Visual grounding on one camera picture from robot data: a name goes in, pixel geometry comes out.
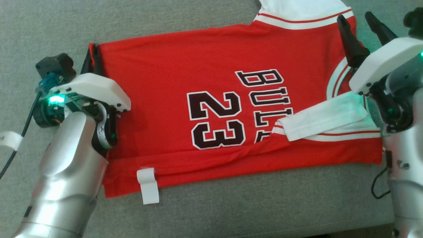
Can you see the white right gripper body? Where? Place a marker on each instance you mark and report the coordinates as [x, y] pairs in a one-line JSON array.
[[386, 62]]

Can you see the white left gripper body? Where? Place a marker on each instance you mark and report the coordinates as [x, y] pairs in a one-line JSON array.
[[99, 89]]

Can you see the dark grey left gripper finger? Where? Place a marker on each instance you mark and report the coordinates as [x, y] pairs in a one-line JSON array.
[[87, 64], [97, 61]]

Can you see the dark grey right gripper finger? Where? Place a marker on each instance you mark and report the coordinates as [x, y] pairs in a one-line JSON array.
[[351, 43], [380, 28]]

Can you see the red white basketball jersey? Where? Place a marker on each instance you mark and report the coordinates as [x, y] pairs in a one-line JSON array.
[[205, 66]]

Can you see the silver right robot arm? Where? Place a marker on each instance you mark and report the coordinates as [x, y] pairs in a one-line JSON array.
[[406, 148]]

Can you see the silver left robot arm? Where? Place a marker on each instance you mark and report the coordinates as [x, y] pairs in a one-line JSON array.
[[69, 172]]

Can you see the grey fabric sofa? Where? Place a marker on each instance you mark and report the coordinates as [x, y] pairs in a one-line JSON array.
[[211, 215]]

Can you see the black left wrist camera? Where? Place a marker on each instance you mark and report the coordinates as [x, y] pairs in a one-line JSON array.
[[56, 67]]

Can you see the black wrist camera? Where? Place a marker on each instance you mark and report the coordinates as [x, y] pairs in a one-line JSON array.
[[414, 21], [56, 67]]

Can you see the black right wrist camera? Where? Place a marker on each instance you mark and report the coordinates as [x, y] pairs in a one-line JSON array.
[[414, 21]]

